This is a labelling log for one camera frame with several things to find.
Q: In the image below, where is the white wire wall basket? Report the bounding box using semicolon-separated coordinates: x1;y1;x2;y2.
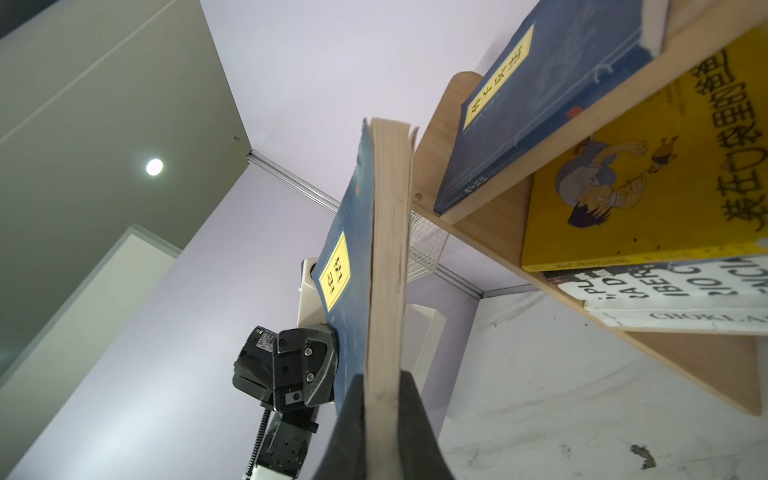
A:
407;211;449;283

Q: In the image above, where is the dark blue book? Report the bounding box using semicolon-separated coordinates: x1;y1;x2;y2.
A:
312;118;413;479
434;0;669;215

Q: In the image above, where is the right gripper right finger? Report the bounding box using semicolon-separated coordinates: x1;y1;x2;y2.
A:
398;370;454;480

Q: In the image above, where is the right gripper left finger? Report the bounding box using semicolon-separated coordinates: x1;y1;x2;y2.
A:
313;375;367;480

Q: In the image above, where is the yellow book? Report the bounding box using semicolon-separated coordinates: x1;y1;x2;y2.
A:
521;25;767;272

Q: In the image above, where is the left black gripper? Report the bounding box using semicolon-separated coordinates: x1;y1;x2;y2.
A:
232;324;339;413

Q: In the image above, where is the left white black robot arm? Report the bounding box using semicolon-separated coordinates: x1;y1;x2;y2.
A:
232;258;452;479

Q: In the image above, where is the wooden two-tier bookshelf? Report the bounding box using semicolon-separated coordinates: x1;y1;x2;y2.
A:
412;1;767;415

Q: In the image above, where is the white book with photo cover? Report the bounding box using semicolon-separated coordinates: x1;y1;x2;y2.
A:
590;308;767;336

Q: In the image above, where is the white book with black lettering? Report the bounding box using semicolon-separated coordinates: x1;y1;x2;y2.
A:
544;255;767;302

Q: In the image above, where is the black ceiling spotlight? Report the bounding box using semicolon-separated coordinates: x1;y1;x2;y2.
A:
145;158;164;177

